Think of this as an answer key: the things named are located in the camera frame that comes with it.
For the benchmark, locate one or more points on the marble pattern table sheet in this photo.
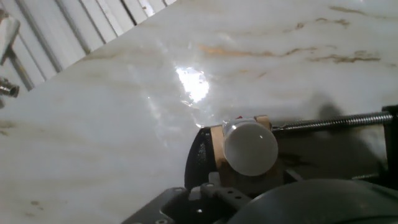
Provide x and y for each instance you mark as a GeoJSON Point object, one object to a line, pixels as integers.
{"type": "Point", "coordinates": [124, 124]}

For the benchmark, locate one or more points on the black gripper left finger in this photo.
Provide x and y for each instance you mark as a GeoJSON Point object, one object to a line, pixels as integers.
{"type": "Point", "coordinates": [149, 211]}

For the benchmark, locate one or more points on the small wooden clamp pad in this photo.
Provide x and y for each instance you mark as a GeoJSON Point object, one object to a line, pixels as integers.
{"type": "Point", "coordinates": [262, 122]}
{"type": "Point", "coordinates": [217, 146]}

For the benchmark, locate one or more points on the white light bulb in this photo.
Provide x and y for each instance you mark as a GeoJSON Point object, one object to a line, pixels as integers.
{"type": "Point", "coordinates": [250, 149]}

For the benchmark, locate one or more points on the black metal C-clamp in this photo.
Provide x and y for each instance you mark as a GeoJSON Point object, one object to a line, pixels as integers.
{"type": "Point", "coordinates": [197, 155]}

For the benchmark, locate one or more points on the silver metal pipe fitting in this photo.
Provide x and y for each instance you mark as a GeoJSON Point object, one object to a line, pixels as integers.
{"type": "Point", "coordinates": [8, 88]}

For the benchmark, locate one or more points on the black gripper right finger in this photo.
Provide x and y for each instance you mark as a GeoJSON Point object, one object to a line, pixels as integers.
{"type": "Point", "coordinates": [217, 199]}

